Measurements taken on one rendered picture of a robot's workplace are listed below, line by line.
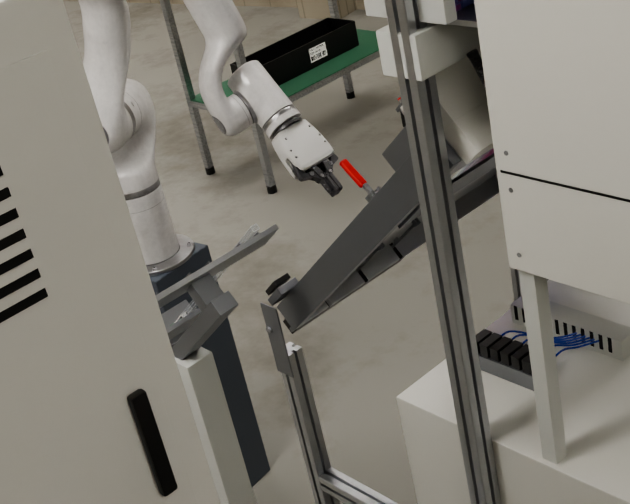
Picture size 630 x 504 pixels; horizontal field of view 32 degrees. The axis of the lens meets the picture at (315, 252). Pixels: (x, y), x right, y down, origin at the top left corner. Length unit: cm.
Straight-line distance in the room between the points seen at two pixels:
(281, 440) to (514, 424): 121
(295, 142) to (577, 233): 87
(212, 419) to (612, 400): 73
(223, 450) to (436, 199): 71
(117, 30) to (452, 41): 95
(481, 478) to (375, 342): 147
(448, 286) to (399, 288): 190
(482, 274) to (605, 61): 228
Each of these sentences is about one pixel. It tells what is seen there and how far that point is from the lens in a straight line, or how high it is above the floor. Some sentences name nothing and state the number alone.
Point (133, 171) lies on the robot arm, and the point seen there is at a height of 95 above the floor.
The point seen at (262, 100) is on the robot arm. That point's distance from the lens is 232.
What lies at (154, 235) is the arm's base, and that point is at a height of 78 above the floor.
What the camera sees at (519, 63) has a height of 134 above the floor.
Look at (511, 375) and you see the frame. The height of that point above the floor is 64.
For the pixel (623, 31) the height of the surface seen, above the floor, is 140.
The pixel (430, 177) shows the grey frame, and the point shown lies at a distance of 168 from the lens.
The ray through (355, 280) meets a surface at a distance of 237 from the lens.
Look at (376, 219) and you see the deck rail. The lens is 189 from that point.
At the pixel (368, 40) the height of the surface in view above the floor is 35.
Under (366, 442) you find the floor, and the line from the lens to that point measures 304.
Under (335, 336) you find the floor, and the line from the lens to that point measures 349.
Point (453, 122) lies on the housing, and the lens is 169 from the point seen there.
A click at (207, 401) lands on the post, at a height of 72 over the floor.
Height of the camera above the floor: 187
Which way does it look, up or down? 28 degrees down
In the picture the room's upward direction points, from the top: 13 degrees counter-clockwise
